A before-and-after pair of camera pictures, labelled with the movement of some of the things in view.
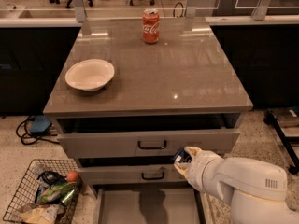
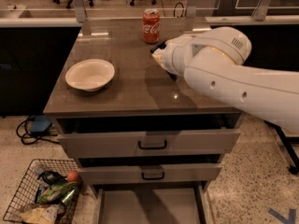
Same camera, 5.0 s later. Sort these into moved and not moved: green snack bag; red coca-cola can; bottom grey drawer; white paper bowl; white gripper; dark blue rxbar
Moved: dark blue rxbar; white gripper
Not moved: red coca-cola can; bottom grey drawer; green snack bag; white paper bowl
